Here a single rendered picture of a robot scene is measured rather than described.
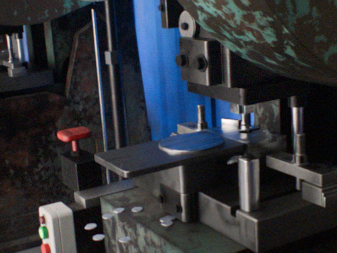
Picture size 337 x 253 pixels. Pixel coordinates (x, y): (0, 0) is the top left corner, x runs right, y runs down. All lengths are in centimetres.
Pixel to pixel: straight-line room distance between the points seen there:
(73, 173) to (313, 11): 84
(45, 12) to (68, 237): 124
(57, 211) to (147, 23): 268
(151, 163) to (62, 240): 35
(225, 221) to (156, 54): 276
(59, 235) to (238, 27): 74
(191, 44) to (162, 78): 266
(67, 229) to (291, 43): 78
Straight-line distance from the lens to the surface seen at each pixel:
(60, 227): 138
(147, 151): 120
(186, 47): 121
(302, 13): 72
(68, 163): 146
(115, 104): 210
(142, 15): 398
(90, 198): 139
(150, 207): 130
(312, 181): 114
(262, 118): 153
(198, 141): 122
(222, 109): 334
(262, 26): 74
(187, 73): 122
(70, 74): 274
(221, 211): 114
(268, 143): 124
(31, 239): 281
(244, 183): 108
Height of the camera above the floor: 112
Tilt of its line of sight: 14 degrees down
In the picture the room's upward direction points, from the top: 4 degrees counter-clockwise
